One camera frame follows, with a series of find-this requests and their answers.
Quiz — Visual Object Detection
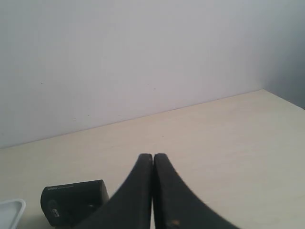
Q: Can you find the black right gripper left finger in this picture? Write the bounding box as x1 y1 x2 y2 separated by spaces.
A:
76 154 153 229

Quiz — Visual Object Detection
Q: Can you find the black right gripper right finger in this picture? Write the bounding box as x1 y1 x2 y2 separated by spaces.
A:
152 153 236 229

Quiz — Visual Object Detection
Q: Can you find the white plastic tray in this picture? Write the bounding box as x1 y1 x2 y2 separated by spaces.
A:
0 198 26 229

